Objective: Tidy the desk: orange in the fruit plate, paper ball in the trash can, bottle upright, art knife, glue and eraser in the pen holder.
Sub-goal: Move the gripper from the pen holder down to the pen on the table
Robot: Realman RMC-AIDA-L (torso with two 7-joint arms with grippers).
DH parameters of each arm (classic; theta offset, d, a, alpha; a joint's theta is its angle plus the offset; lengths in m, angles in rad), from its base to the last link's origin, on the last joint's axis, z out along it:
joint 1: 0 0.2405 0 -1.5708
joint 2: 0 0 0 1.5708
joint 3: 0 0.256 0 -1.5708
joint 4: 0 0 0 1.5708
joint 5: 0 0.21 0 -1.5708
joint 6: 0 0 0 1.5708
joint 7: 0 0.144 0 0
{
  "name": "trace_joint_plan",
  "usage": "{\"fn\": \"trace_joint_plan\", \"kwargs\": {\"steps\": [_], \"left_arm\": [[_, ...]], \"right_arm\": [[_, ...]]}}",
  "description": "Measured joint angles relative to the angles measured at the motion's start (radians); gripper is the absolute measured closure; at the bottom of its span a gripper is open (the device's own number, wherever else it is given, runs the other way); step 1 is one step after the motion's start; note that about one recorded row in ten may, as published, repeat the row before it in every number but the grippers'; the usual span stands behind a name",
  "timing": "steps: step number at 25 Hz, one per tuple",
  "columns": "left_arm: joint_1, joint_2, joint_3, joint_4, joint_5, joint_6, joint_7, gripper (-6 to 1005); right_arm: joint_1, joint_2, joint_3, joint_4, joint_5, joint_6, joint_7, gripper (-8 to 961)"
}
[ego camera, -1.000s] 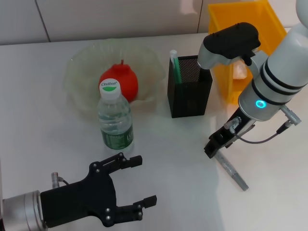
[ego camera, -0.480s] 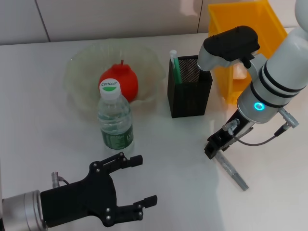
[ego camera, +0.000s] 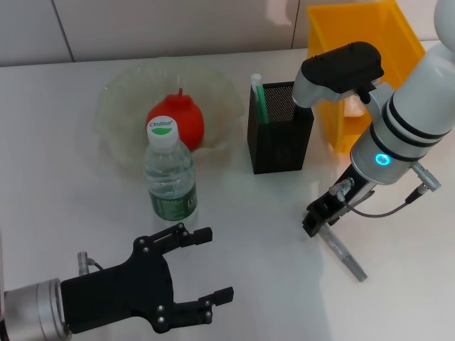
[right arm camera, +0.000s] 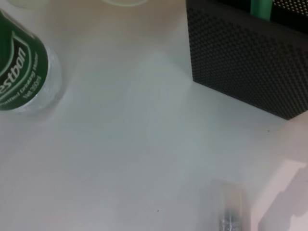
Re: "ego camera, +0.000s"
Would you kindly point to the clear green-label water bottle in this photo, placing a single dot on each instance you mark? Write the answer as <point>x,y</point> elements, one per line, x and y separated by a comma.
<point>167,170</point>

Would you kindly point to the silver marker pen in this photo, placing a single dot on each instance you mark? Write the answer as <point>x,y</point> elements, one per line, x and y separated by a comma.
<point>341,252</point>

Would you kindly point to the white paper ball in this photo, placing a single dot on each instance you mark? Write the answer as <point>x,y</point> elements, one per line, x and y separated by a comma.
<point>353,106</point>

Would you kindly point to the black mesh pen holder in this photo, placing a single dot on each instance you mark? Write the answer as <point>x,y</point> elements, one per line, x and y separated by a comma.
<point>281,149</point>

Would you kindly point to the pale green glass fruit plate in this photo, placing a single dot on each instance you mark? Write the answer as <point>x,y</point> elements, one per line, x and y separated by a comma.
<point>113,106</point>

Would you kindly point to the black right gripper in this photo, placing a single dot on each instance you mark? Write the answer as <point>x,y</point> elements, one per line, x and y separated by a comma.
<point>337,209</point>

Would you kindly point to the red-orange toy orange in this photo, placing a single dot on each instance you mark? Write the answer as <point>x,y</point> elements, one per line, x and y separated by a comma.
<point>192,120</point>

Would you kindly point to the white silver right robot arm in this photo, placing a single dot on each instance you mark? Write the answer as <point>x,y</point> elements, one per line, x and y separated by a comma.
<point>409,117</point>

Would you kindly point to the yellow plastic storage bin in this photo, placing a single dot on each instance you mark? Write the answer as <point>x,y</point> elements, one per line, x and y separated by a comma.
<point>394,42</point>

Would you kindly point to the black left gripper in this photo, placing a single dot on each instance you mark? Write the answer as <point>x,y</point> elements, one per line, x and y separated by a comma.
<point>121,295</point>

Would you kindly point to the green utility knife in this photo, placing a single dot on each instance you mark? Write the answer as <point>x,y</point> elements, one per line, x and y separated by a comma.
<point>261,103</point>

